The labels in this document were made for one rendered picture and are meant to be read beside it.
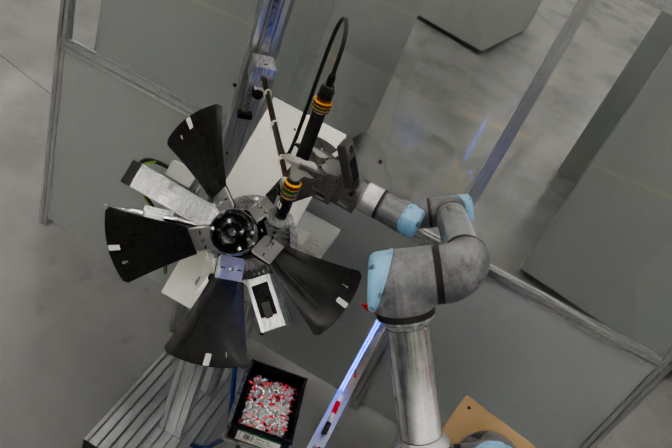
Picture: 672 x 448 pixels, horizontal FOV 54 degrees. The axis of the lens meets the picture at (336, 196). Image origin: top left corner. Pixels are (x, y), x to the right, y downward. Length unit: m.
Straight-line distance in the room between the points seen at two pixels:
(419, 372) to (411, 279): 0.19
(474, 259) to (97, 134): 2.03
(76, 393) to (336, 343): 1.05
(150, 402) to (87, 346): 0.40
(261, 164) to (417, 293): 0.93
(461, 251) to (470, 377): 1.53
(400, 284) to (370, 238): 1.27
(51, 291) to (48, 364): 0.39
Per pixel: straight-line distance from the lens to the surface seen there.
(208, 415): 2.77
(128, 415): 2.72
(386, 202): 1.54
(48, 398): 2.84
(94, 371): 2.92
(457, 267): 1.25
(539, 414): 2.82
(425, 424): 1.38
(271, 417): 1.87
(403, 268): 1.25
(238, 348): 1.83
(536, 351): 2.62
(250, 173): 2.04
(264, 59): 2.17
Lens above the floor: 2.34
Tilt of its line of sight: 34 degrees down
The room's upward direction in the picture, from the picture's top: 23 degrees clockwise
